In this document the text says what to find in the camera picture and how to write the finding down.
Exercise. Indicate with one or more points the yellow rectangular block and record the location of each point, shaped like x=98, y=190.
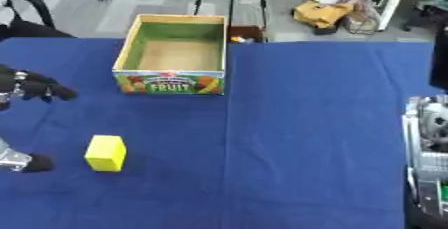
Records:
x=106, y=154

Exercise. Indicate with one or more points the black chair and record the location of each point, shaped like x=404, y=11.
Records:
x=32, y=26

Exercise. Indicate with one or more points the dark chair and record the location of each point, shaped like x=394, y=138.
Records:
x=426, y=13

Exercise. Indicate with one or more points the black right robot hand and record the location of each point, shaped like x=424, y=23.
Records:
x=441, y=63

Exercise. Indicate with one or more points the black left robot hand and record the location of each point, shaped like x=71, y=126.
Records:
x=35, y=88

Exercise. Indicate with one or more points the clear bag with items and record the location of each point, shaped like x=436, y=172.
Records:
x=360, y=19

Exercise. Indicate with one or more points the small brown box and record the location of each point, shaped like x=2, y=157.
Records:
x=246, y=33

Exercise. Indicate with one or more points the cardboard box with green inside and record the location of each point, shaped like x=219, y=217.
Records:
x=175, y=56

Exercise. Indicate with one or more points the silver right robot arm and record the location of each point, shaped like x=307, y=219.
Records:
x=429, y=166

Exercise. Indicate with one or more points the yellow bag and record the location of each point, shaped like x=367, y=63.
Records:
x=321, y=13

